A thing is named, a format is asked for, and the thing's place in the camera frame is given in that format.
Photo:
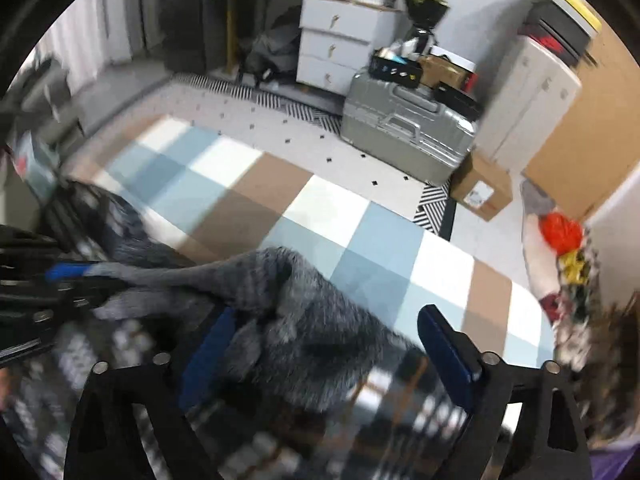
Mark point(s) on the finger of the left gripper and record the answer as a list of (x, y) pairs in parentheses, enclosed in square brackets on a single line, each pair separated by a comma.
[(65, 271)]

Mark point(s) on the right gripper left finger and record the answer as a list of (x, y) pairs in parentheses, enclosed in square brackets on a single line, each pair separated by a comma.
[(105, 441)]

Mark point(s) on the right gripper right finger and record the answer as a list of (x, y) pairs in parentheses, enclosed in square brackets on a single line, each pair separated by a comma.
[(548, 441)]

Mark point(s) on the dark plaid fleece-lined garment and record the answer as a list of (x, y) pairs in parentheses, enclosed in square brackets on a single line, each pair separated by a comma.
[(312, 386)]

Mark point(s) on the checkered blue brown bedspread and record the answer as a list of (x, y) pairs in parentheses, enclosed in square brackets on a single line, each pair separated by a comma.
[(213, 197)]

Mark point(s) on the yellow black shoes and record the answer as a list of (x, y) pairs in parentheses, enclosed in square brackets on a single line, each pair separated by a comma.
[(574, 267)]

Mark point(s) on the orange red cloth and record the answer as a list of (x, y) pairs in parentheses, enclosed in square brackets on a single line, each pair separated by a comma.
[(562, 234)]

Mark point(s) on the cardboard box with label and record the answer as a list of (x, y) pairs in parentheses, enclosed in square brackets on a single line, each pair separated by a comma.
[(481, 186)]

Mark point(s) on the brown wooden door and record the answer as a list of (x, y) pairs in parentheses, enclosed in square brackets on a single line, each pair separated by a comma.
[(596, 144)]

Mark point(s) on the silver aluminium suitcase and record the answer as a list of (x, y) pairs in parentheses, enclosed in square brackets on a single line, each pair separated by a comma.
[(407, 129)]

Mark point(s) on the white cabinet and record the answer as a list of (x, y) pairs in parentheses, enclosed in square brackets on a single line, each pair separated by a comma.
[(532, 92)]

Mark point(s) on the white drawer desk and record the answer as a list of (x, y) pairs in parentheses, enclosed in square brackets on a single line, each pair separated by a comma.
[(338, 38)]

